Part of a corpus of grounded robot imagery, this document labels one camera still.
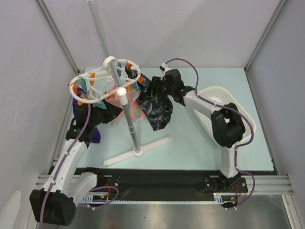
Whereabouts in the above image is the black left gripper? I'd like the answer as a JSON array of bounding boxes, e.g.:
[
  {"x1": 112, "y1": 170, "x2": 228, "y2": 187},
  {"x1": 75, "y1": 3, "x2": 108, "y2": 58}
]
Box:
[{"x1": 89, "y1": 98, "x2": 122, "y2": 127}]

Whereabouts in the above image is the dark patterned sock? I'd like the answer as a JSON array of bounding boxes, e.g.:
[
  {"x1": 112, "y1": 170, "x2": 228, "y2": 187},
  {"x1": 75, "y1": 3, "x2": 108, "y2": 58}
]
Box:
[{"x1": 137, "y1": 74, "x2": 173, "y2": 131}]

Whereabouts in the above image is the white oval clip hanger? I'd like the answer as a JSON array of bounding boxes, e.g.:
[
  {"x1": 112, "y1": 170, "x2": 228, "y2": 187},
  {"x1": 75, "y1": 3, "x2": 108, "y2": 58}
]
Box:
[{"x1": 69, "y1": 56, "x2": 141, "y2": 105}]

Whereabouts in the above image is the pink patterned sock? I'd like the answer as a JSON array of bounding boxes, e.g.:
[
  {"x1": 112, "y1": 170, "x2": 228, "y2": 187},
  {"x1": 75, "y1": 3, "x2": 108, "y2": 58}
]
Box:
[{"x1": 127, "y1": 90, "x2": 145, "y2": 122}]

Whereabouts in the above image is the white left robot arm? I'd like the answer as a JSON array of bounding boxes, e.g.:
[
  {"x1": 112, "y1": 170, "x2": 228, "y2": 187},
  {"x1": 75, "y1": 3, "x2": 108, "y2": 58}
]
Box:
[{"x1": 30, "y1": 101, "x2": 122, "y2": 226}]

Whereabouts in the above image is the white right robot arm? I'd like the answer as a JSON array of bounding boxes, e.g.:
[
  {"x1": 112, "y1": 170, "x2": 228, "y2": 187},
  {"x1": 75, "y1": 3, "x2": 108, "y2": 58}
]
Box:
[{"x1": 149, "y1": 69, "x2": 245, "y2": 191}]

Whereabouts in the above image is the grey white hanger stand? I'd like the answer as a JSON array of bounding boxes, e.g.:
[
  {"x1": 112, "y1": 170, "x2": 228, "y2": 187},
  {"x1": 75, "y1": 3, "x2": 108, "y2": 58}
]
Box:
[{"x1": 87, "y1": 0, "x2": 172, "y2": 167}]

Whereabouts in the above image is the purple sock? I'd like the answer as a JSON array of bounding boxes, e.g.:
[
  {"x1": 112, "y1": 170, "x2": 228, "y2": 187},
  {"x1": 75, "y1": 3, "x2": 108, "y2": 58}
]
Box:
[{"x1": 72, "y1": 98, "x2": 101, "y2": 144}]

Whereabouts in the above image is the white perforated basket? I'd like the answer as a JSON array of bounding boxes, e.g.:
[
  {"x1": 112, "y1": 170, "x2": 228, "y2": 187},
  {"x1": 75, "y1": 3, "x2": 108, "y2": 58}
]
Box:
[{"x1": 193, "y1": 85, "x2": 257, "y2": 146}]

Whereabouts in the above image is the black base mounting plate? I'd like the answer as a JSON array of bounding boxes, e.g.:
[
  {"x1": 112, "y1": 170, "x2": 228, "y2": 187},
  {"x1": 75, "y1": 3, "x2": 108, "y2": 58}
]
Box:
[{"x1": 76, "y1": 168, "x2": 248, "y2": 202}]

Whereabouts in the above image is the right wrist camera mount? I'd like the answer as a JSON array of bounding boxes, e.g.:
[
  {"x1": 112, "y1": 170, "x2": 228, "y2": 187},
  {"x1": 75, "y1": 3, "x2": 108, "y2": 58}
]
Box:
[{"x1": 159, "y1": 62, "x2": 171, "y2": 78}]

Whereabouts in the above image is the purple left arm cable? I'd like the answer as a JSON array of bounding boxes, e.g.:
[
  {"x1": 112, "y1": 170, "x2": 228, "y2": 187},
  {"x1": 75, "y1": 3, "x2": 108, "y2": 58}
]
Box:
[{"x1": 39, "y1": 104, "x2": 91, "y2": 226}]

